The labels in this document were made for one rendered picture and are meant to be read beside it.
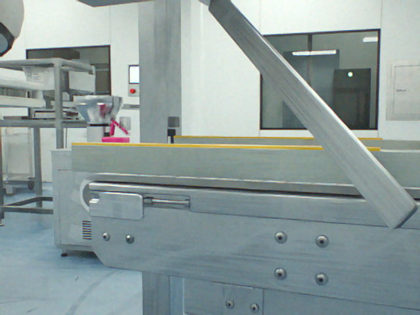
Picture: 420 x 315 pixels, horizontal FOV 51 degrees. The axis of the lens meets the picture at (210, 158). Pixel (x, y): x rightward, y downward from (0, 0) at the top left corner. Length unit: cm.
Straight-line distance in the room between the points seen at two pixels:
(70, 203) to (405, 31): 410
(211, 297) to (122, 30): 579
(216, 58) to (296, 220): 532
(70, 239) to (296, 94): 297
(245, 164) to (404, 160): 15
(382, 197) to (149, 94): 57
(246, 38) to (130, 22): 578
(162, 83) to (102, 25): 558
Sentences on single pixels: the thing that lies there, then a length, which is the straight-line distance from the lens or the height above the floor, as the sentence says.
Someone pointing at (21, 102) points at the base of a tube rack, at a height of 100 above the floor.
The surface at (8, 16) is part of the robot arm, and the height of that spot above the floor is 112.
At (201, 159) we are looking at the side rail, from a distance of 46.
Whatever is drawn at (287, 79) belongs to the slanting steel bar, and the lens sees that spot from 38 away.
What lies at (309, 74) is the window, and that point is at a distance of 553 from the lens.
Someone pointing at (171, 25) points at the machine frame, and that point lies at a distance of 83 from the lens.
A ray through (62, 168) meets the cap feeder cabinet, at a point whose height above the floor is 63.
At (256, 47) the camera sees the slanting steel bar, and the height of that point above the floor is 102.
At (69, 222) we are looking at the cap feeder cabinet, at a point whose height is 26.
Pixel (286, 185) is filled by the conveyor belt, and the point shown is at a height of 88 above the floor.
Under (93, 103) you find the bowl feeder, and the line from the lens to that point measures 325.
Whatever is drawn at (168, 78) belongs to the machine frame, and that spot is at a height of 103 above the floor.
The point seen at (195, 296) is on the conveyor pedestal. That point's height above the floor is 74.
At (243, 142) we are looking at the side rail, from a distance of 73.
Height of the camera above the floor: 95
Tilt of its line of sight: 5 degrees down
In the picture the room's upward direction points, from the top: straight up
